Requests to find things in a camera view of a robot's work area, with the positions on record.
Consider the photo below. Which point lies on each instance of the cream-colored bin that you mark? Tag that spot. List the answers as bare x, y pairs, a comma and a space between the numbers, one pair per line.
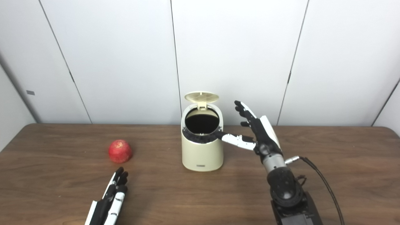
203, 154

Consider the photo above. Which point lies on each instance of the red apple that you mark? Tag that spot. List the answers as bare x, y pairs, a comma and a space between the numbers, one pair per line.
120, 151

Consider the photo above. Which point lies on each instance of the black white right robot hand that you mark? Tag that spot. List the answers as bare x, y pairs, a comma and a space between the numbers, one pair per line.
261, 134

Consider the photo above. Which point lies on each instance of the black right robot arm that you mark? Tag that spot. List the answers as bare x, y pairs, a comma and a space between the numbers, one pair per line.
286, 187

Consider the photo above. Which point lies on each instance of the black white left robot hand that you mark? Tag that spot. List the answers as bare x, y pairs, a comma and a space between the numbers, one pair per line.
107, 206

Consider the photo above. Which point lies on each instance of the cream round bin lid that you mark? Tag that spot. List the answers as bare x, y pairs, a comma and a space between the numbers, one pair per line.
201, 97

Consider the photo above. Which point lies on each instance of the small grey wall label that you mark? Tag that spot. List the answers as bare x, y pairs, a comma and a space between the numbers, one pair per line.
30, 92

